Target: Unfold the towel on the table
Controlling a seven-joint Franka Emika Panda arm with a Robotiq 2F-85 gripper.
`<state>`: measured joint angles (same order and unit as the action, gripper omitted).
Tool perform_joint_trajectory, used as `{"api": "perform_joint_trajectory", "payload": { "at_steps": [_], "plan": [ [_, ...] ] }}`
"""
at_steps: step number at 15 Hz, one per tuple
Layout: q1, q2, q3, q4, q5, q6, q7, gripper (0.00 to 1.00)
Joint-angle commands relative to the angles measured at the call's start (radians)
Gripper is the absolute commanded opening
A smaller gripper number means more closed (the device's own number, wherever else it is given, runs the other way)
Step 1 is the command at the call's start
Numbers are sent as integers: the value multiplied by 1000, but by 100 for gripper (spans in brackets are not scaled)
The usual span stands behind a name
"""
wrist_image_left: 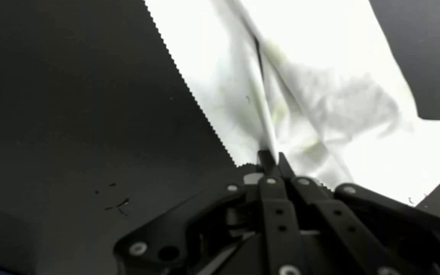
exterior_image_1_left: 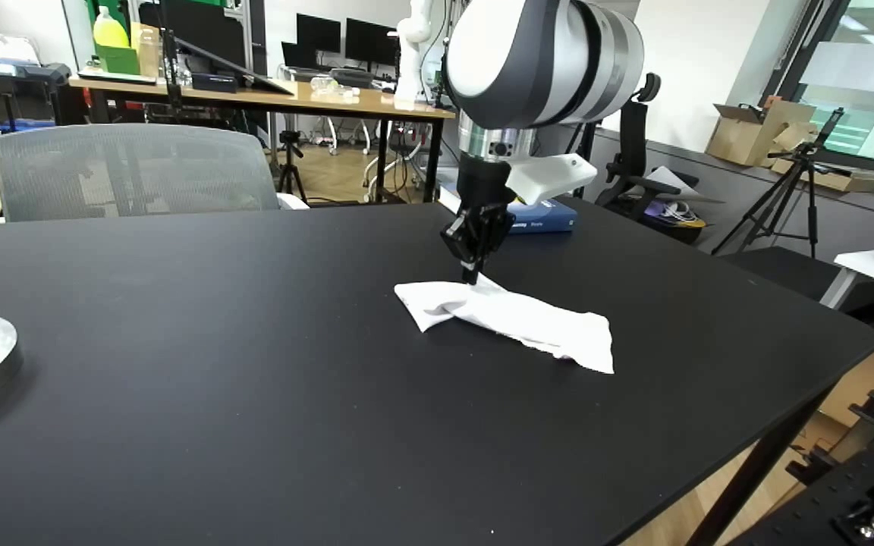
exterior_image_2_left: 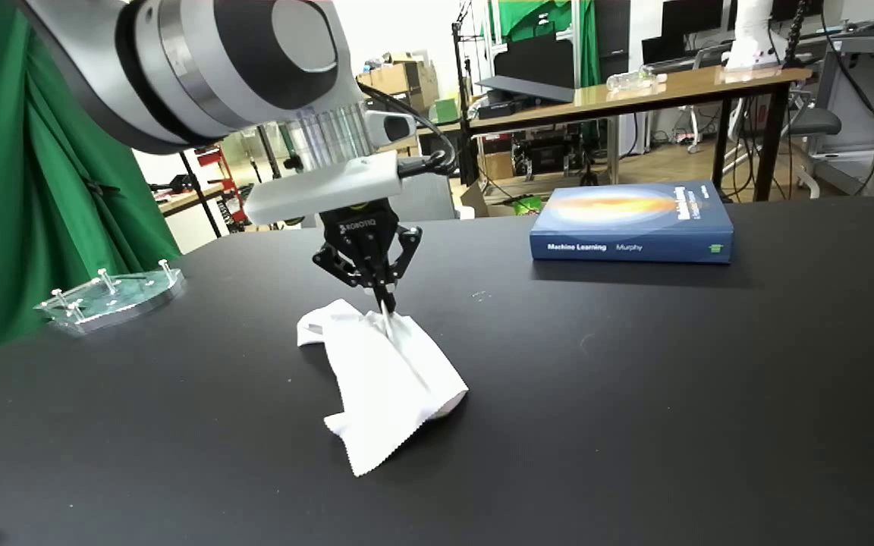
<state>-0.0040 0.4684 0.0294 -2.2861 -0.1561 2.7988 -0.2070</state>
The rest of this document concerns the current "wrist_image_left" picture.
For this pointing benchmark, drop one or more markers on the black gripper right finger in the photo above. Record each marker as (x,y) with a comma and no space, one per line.
(332,219)

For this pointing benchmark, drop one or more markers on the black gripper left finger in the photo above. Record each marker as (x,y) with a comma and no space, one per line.
(275,219)

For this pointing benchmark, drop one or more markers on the white printed towel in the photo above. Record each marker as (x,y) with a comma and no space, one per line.
(327,46)

